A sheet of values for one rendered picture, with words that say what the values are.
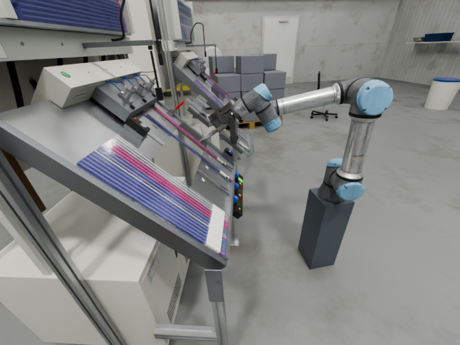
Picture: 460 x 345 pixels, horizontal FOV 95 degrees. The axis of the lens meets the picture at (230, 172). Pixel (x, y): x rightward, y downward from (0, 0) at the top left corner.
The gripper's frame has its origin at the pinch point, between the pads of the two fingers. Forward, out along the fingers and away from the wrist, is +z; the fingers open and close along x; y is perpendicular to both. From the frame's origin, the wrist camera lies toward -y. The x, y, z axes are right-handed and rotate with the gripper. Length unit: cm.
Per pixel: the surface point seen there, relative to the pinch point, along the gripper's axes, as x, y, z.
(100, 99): 24.4, 31.6, 14.2
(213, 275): 46, -35, 4
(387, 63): -948, -150, -466
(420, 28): -843, -93, -545
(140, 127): 22.2, 16.5, 9.4
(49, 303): 45, -20, 79
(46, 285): 47, -12, 67
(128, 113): 22.4, 22.9, 9.8
